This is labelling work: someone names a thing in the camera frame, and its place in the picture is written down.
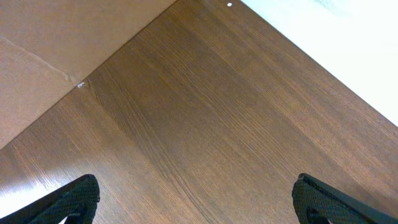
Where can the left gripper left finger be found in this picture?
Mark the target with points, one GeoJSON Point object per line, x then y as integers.
{"type": "Point", "coordinates": [75, 202]}

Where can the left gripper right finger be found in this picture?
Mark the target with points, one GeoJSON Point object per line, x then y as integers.
{"type": "Point", "coordinates": [317, 202]}

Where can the cardboard box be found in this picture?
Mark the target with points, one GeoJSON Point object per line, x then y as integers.
{"type": "Point", "coordinates": [50, 46]}

